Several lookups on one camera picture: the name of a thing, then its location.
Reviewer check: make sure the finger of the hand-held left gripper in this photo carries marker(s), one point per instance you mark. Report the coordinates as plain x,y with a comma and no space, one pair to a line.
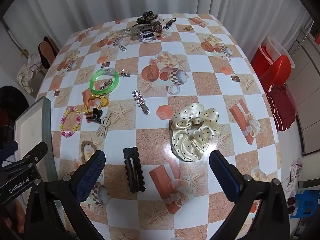
22,175
8,151

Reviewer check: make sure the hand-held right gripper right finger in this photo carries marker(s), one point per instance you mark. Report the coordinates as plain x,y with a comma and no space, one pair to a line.
223,176

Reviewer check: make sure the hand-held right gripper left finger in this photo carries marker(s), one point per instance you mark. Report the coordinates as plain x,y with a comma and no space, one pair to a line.
91,176

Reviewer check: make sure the white jewelry box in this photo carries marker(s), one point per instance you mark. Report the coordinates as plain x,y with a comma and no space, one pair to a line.
31,127

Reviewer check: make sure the cream polka dot scrunchie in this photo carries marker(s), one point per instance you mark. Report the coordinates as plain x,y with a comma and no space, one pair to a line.
190,142

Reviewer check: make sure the small metal clasp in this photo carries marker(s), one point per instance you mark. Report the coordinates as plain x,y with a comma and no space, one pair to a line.
106,125

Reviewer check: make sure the silver rhinestone hair clip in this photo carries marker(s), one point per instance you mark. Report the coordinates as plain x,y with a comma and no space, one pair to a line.
140,100

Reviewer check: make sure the green translucent bangle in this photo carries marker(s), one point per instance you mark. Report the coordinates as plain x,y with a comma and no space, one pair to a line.
115,83

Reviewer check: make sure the black rectangular hair clip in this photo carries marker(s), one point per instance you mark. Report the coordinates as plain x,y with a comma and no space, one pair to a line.
127,172

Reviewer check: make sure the small black claw clip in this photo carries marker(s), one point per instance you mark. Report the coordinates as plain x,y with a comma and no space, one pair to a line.
95,112

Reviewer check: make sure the cream cloth bag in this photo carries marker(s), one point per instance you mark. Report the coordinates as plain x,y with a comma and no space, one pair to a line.
27,75

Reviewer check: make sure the blue plastic stool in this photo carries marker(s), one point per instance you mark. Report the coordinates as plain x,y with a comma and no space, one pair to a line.
306,202

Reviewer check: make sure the dark red cloth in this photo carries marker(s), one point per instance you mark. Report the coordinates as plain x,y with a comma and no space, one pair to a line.
282,107

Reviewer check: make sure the small silver charm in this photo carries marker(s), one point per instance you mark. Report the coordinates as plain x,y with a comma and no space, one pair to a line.
107,71

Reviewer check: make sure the red plastic stool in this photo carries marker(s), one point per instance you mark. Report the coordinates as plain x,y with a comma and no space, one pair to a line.
275,67

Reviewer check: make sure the white plastic container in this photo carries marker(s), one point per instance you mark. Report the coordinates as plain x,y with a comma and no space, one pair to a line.
277,47

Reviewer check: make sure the grey cabinet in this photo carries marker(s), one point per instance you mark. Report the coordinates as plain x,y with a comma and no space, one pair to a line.
307,62

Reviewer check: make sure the clear claw hair clip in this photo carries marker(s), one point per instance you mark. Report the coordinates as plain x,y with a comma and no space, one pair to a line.
128,32

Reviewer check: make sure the beige flower hair clip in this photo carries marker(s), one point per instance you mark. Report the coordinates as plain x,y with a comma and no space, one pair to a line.
162,34

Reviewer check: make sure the black metal hair clip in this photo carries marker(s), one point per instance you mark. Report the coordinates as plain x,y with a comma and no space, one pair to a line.
169,23

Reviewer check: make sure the white curtain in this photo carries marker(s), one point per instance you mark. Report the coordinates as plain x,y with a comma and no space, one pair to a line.
100,0

